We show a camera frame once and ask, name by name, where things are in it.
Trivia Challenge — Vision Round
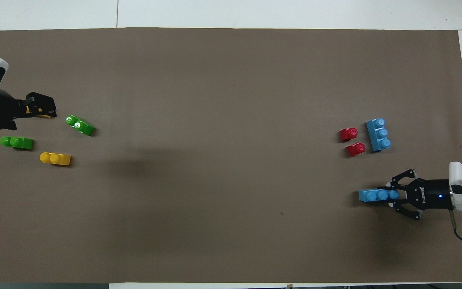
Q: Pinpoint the green two-stud toy block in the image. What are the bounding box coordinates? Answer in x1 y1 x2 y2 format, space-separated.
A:
0 136 34 151
65 115 95 136

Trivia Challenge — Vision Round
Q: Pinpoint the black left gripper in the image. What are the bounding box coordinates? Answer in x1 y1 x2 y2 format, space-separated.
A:
0 89 58 133

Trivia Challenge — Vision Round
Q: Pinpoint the brown paper table mat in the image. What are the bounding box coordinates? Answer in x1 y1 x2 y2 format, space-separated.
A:
0 27 462 284

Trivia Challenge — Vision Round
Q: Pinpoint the blue three-stud toy block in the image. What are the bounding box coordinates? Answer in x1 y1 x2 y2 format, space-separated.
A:
358 188 400 203
366 118 392 152

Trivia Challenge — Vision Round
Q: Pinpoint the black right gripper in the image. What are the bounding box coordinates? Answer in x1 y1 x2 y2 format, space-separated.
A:
376 169 455 221

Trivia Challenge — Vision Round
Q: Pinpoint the yellow two-stud toy block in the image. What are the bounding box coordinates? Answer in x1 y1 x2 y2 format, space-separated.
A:
39 152 72 167
25 106 52 119

